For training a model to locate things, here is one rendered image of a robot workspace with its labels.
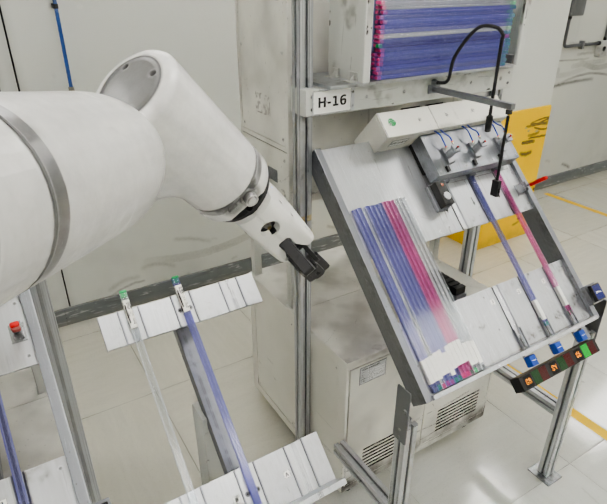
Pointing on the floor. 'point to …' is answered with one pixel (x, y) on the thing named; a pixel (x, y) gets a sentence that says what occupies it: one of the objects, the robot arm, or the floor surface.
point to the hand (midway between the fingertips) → (297, 245)
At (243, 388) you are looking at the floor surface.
